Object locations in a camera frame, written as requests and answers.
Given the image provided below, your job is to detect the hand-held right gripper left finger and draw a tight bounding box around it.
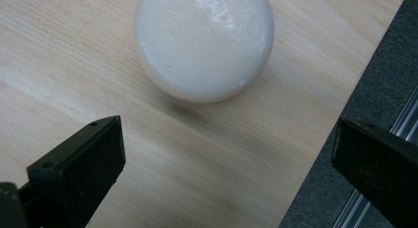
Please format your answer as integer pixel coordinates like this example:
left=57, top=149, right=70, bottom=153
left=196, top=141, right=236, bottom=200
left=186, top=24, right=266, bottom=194
left=18, top=114, right=127, bottom=228

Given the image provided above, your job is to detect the white round soap bar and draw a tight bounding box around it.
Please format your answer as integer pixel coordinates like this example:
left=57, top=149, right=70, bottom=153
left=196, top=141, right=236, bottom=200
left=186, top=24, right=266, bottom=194
left=133, top=0, right=275, bottom=105

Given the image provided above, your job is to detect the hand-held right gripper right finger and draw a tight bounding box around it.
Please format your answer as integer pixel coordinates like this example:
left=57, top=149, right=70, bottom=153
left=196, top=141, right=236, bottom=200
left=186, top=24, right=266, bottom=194
left=330, top=116, right=418, bottom=228

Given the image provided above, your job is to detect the silver metal floor rail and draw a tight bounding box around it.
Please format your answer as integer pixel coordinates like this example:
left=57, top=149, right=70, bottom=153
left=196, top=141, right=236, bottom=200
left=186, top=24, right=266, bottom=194
left=331, top=86, right=418, bottom=228

